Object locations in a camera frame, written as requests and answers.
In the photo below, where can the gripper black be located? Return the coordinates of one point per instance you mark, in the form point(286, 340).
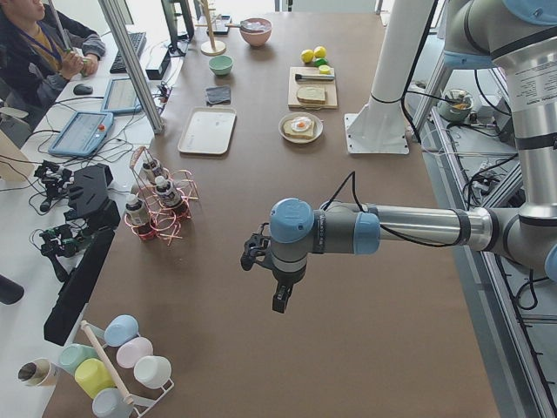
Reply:
point(285, 279)

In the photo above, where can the plain toast slice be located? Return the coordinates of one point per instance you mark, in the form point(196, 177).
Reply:
point(311, 95)

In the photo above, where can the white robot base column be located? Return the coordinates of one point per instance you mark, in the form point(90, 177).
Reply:
point(380, 126)

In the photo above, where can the beige serving tray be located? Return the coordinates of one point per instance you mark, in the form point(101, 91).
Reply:
point(208, 131)

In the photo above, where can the white mug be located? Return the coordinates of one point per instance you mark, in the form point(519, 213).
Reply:
point(152, 371)

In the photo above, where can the sauce bottle middle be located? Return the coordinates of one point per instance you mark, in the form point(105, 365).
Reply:
point(166, 192)

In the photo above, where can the sauce bottle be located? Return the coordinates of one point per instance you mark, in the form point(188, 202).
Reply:
point(151, 169)
point(166, 192)
point(134, 208)

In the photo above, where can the pink mug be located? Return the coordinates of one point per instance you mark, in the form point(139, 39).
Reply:
point(132, 351)

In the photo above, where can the sauce bottle front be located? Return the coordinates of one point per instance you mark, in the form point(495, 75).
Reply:
point(134, 208)

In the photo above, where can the white round plate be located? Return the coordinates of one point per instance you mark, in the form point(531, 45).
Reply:
point(318, 127)

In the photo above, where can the sauce bottle back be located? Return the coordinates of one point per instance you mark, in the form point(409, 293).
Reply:
point(151, 169)

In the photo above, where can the wooden cutting board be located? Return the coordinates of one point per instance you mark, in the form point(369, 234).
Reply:
point(293, 85)

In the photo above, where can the grey folded cloth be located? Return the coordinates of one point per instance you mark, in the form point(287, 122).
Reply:
point(217, 95)

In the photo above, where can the light blue bottom mug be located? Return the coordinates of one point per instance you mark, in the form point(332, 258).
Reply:
point(109, 403)

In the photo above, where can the yellow mug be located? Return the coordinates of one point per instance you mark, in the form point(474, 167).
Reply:
point(92, 376)

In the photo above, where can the black bar stand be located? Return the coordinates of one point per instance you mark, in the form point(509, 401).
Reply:
point(77, 249)

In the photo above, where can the mint green mug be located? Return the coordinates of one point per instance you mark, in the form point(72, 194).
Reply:
point(74, 355)

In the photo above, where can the halved lemon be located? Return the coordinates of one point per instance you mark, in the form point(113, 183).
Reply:
point(324, 69)

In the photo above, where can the green lime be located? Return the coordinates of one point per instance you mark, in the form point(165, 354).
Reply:
point(320, 61)

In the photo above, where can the green ceramic bowl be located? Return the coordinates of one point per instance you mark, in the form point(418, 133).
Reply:
point(221, 65)

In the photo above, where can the yellow lemon left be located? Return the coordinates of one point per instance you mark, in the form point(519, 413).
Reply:
point(307, 56)

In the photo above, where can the yellow lemon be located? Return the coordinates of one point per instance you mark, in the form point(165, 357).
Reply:
point(307, 56)
point(319, 52)

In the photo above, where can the yellow lemon right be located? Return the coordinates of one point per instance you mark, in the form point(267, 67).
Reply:
point(319, 52)

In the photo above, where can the wooden cup stand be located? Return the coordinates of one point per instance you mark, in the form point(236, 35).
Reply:
point(212, 47)

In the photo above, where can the blue teach pendant far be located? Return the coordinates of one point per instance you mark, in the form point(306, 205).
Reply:
point(120, 97)

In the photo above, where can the blue teach pendant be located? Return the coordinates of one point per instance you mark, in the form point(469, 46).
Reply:
point(120, 97)
point(82, 135)

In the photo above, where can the blue teach pendant near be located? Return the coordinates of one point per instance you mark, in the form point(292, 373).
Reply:
point(82, 135)

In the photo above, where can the pink bowl with ice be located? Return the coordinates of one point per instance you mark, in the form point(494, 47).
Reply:
point(257, 39)

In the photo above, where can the metal tin can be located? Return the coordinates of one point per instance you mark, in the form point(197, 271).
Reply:
point(38, 373)

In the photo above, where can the black computer mouse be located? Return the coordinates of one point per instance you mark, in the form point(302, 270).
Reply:
point(82, 90)

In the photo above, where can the seated person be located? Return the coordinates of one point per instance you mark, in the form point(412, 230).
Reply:
point(41, 52)

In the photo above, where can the copper wire bottle rack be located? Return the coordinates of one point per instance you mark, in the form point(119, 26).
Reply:
point(161, 222)

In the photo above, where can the black handled knife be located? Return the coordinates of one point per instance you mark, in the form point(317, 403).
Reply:
point(314, 77)

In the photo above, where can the aluminium frame post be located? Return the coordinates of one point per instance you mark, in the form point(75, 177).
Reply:
point(115, 19)

